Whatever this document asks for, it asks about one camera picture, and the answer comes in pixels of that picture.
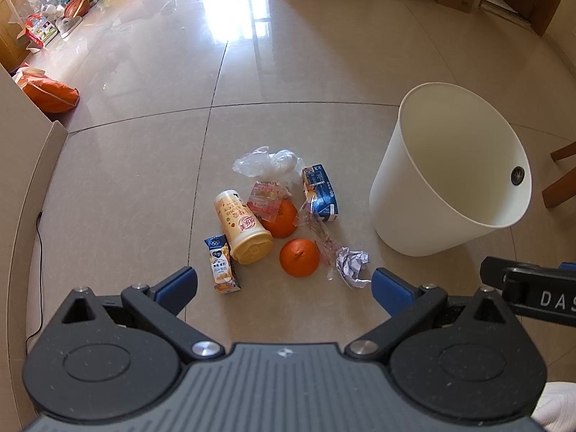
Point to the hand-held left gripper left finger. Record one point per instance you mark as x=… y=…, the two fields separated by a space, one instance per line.
x=180 y=283

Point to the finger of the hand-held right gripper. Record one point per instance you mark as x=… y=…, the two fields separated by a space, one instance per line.
x=491 y=272

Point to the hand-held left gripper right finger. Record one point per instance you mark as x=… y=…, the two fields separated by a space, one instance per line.
x=388 y=289

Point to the paper ball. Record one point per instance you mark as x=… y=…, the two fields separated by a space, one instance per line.
x=353 y=267

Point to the small blue yellow carton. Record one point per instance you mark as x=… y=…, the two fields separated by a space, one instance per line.
x=222 y=265

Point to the white plastic trash bin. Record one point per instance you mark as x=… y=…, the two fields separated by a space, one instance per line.
x=427 y=216

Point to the yellow drink cup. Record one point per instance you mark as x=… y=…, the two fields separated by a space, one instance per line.
x=243 y=229

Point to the clear printed wrapper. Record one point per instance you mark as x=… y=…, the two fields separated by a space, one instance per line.
x=321 y=236

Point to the orange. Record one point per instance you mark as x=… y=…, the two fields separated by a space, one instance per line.
x=281 y=224
x=299 y=258

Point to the blue white milk carton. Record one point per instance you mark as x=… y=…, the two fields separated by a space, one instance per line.
x=321 y=193

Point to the red pink candy wrapper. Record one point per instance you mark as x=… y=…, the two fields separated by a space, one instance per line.
x=265 y=200

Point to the clear plastic bag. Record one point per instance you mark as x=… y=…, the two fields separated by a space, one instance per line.
x=274 y=166

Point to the wooden chair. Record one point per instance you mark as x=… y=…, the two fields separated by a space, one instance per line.
x=558 y=175

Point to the white cabinet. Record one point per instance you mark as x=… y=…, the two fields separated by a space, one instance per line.
x=22 y=180

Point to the orange plastic bag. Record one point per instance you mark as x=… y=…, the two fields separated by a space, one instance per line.
x=49 y=94

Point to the grey shoe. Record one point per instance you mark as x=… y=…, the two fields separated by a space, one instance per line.
x=67 y=26

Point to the colourful toy box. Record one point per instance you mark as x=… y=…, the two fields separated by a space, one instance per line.
x=38 y=31

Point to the basketball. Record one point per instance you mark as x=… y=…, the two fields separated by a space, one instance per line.
x=75 y=8

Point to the wooden cabinet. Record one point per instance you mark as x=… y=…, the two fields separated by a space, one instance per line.
x=11 y=31

